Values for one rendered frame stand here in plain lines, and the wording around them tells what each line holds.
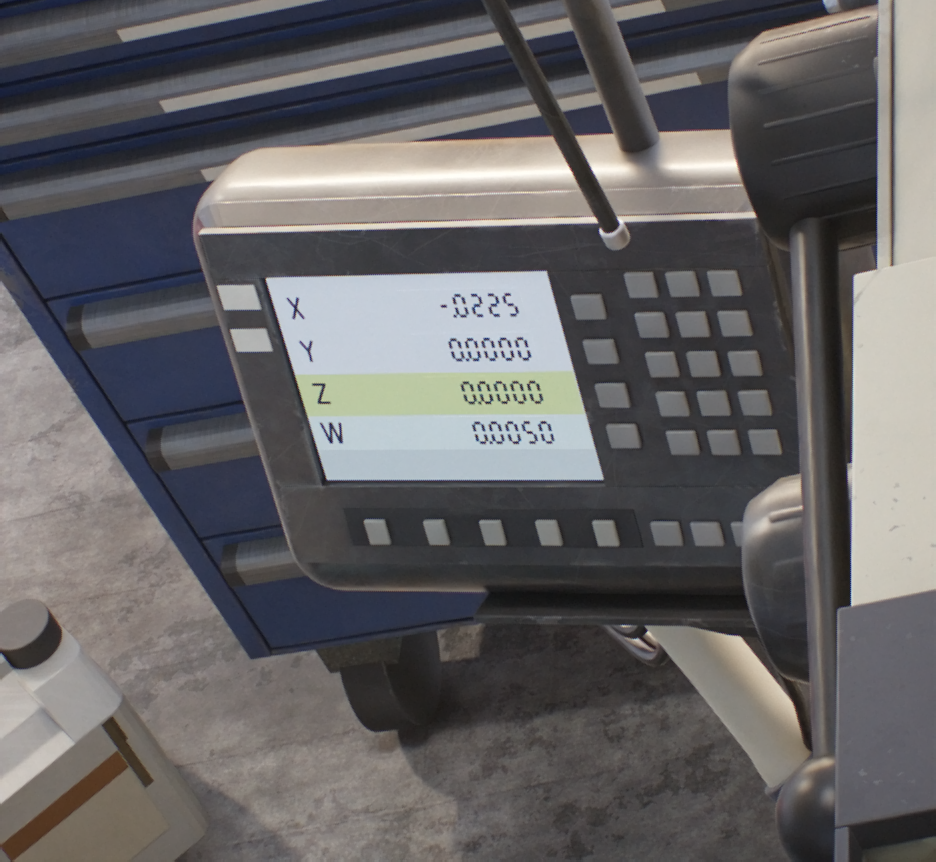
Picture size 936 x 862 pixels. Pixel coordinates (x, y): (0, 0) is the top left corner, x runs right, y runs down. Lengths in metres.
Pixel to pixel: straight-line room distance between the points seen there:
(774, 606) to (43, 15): 1.82
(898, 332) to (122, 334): 2.19
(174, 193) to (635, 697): 0.68
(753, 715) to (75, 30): 0.95
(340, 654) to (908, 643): 2.60
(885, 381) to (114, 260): 2.18
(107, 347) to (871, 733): 2.34
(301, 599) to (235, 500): 0.12
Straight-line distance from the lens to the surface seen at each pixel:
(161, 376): 3.51
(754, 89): 1.44
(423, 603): 3.67
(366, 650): 3.77
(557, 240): 2.23
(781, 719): 2.47
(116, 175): 3.33
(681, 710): 3.77
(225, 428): 3.52
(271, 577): 3.63
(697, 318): 2.21
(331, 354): 2.32
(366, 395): 2.33
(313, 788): 3.87
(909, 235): 1.34
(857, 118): 1.43
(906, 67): 1.39
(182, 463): 3.54
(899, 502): 1.24
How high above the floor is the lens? 2.75
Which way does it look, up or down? 42 degrees down
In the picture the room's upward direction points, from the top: 30 degrees counter-clockwise
